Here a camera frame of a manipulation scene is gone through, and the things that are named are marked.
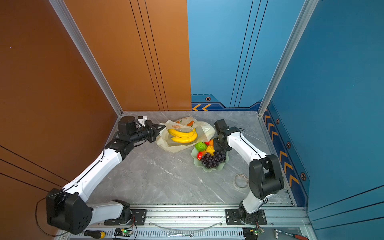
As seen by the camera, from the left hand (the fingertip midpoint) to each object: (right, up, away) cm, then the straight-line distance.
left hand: (166, 123), depth 75 cm
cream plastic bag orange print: (+20, -5, +4) cm, 21 cm away
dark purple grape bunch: (+23, -22, +12) cm, 34 cm away
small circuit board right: (+44, -51, -5) cm, 67 cm away
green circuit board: (-20, -52, -4) cm, 56 cm away
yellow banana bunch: (+7, -9, +25) cm, 27 cm away
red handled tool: (+61, -52, -7) cm, 80 cm away
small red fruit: (+17, -19, +16) cm, 30 cm away
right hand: (+28, -14, +15) cm, 35 cm away
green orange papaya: (+24, -16, +17) cm, 33 cm away
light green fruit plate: (+29, -25, +12) cm, 40 cm away
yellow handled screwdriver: (-31, -51, -7) cm, 60 cm away
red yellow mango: (+24, -11, +17) cm, 32 cm away
